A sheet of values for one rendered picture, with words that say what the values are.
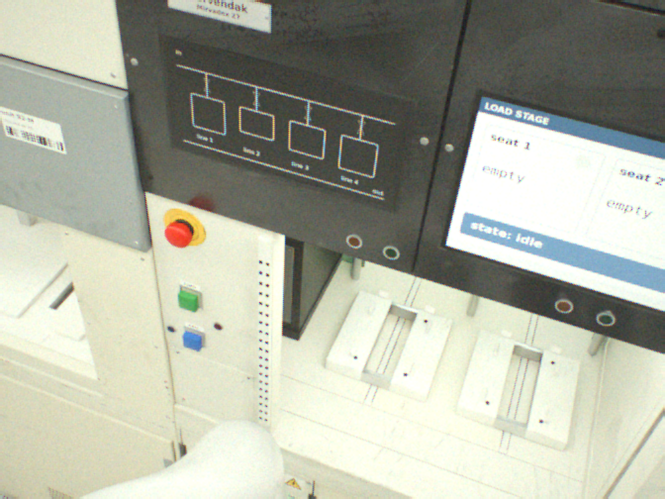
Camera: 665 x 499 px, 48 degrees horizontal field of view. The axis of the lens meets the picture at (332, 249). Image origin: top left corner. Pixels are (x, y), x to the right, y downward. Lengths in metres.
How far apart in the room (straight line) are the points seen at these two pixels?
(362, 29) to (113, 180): 0.46
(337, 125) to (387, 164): 0.07
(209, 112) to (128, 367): 0.66
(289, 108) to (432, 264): 0.26
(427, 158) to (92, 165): 0.48
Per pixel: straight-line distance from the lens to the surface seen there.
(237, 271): 1.10
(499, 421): 1.47
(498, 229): 0.88
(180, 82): 0.92
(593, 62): 0.75
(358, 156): 0.87
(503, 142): 0.81
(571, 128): 0.79
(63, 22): 0.99
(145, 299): 1.25
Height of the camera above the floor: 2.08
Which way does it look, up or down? 44 degrees down
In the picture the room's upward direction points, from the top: 5 degrees clockwise
